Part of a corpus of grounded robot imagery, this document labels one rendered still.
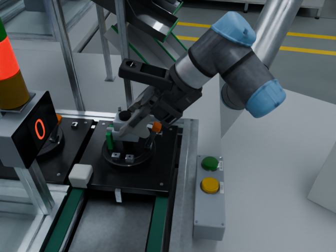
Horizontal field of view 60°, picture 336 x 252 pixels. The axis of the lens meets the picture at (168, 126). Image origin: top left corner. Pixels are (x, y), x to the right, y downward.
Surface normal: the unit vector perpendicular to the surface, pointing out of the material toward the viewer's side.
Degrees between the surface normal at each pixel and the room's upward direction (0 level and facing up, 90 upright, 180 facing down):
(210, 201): 0
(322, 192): 90
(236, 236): 0
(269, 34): 48
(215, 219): 0
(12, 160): 90
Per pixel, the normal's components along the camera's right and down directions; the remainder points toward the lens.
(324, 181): -0.61, 0.51
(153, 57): 0.68, -0.40
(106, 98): 0.00, -0.76
